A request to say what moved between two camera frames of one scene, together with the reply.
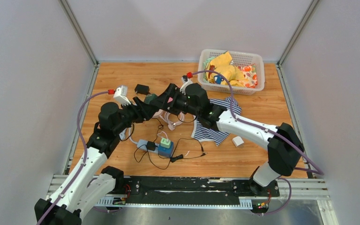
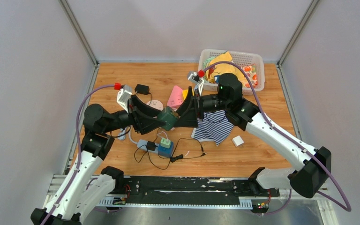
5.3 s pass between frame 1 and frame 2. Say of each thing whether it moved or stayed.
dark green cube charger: moved
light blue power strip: stayed
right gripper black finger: moved
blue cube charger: stayed
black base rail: stayed
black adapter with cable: moved
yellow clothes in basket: stayed
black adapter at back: stayed
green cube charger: stayed
